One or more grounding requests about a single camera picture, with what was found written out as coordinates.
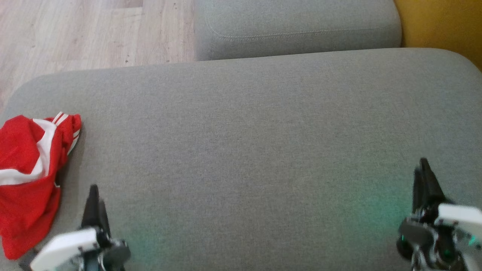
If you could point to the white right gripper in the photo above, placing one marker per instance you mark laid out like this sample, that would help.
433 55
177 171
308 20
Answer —
463 220

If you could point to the red shorts with white waistband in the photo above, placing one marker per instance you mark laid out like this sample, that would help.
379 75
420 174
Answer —
19 146

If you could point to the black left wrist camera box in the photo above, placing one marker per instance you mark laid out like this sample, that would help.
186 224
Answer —
28 262

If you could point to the mustard yellow cushion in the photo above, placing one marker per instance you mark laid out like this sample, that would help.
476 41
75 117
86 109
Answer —
440 26

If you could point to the large grey sofa seat cushion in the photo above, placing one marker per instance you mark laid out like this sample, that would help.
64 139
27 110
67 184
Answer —
241 150

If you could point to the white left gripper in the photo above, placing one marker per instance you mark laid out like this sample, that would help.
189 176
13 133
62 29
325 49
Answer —
64 246

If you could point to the small grey sofa cushion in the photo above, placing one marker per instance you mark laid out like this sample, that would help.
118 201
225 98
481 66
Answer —
293 22

